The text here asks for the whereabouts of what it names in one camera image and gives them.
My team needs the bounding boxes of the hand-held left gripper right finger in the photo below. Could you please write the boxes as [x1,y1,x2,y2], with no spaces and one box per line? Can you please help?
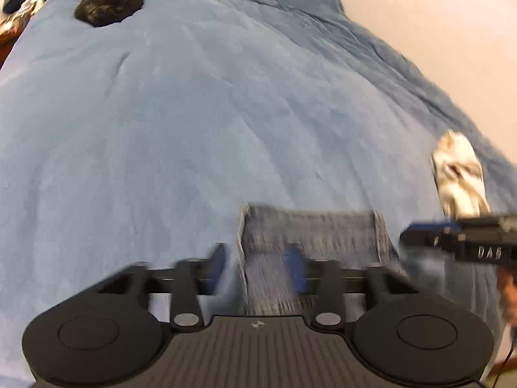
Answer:
[283,246,420,331]

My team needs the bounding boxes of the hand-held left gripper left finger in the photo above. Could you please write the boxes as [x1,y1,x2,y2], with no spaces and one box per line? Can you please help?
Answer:
[99,242,227,331]

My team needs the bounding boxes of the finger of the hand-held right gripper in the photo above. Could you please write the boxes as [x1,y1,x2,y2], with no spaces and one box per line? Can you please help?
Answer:
[400,221,465,248]

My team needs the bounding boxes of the blue denim jeans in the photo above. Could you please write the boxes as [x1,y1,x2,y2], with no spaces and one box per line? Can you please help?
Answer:
[237,202,406,316]

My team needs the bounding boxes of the white printed garment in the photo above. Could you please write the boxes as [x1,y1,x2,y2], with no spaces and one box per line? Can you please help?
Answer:
[432,129,491,220]

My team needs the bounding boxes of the person's right hand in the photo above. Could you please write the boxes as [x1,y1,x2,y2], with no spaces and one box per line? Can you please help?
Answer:
[499,267,517,328]

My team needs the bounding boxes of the blue plush blanket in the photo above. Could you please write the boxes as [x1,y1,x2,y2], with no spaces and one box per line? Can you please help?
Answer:
[0,0,517,384]

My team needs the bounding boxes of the black fuzzy round patch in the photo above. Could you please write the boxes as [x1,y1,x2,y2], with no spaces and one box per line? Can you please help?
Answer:
[75,0,145,28]

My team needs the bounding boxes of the navy cloth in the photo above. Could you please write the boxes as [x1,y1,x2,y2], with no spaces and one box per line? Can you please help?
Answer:
[2,0,38,14]

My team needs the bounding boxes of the black cable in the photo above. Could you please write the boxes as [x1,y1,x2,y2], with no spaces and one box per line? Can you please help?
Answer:
[491,329,517,388]

